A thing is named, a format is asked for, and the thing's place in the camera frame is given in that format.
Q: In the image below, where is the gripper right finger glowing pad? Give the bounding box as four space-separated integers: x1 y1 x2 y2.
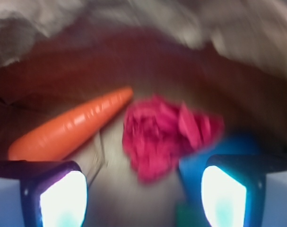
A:
201 155 287 227

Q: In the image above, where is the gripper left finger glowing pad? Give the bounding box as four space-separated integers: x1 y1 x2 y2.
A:
0 161 88 227

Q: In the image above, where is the crumpled red paper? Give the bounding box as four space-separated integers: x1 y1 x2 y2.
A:
122 96 225 183

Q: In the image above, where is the blue wooden block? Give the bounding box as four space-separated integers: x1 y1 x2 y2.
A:
179 133 261 203

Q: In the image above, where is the orange toy carrot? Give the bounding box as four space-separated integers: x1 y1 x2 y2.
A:
8 87 133 161

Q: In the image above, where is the green wooden block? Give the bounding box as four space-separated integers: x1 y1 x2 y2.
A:
175 202 208 227

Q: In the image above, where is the brown paper bag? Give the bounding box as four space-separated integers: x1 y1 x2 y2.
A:
0 0 287 227

